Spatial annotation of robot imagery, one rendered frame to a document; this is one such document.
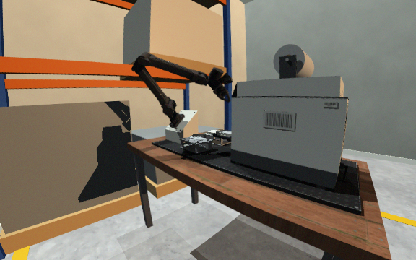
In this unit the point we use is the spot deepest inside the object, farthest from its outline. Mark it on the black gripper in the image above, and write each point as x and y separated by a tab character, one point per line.
221	92

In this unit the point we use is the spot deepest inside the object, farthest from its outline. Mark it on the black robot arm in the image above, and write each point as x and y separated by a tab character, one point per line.
168	105

